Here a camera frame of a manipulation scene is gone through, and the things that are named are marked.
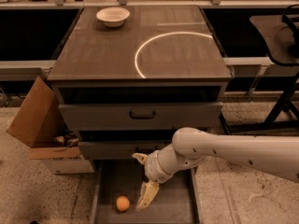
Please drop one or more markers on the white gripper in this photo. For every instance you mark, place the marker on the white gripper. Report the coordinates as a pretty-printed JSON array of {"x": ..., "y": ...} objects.
[{"x": 153, "y": 167}]

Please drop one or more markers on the orange fruit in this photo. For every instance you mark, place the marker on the orange fruit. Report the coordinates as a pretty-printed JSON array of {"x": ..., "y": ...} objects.
[{"x": 122, "y": 203}]

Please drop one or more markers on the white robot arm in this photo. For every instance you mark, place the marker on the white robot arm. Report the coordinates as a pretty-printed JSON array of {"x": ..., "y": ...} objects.
[{"x": 274, "y": 155}]

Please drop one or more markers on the bottom open grey drawer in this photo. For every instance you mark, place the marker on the bottom open grey drawer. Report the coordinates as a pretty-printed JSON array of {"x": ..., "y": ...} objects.
[{"x": 175, "y": 202}]

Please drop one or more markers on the middle grey drawer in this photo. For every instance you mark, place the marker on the middle grey drawer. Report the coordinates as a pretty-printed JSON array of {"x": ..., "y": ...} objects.
[{"x": 113, "y": 150}]

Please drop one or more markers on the top grey drawer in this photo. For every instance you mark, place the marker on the top grey drawer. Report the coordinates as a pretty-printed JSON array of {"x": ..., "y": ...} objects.
[{"x": 117, "y": 117}]

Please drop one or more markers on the grey drawer cabinet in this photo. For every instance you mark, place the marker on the grey drawer cabinet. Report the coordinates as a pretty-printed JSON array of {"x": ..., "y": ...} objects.
[{"x": 159, "y": 55}]

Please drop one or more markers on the open cardboard box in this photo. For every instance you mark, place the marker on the open cardboard box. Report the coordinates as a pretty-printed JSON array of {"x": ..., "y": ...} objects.
[{"x": 40, "y": 126}]

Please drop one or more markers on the white bowl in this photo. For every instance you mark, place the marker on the white bowl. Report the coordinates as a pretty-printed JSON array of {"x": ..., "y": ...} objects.
[{"x": 113, "y": 16}]

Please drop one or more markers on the black stand with tray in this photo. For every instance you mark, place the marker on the black stand with tray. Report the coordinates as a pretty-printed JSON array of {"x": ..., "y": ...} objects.
[{"x": 281, "y": 36}]

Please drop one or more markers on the black top drawer handle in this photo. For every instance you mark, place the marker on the black top drawer handle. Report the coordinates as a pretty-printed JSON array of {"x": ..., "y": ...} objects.
[{"x": 134, "y": 115}]

